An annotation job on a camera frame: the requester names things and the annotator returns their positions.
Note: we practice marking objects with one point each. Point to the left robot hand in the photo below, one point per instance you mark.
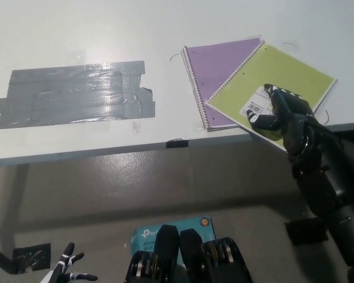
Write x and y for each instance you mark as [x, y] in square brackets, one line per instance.
[65, 262]

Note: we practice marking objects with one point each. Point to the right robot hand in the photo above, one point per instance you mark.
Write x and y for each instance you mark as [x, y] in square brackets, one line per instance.
[295, 118]

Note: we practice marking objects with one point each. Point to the green spiral notebook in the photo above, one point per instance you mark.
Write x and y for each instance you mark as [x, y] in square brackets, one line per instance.
[283, 67]

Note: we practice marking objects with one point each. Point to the purple spiral notebook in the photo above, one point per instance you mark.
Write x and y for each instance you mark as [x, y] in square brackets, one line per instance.
[212, 67]

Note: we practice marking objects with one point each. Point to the black robot torso blocks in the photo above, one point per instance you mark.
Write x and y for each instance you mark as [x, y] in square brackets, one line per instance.
[191, 259]

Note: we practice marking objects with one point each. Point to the black floor tape patch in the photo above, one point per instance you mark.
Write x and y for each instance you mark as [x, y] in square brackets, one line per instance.
[298, 233]
[32, 253]

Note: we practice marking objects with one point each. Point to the small black tape strip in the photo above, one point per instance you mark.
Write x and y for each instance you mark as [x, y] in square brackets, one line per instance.
[177, 144]

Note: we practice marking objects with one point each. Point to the teal router box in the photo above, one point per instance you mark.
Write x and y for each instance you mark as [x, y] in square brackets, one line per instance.
[194, 225]

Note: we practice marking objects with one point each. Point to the clear tape piece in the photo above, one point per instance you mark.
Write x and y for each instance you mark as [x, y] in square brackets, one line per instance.
[136, 127]

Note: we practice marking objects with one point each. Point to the grey duct tape patch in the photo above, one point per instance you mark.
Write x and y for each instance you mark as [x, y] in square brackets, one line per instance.
[76, 94]

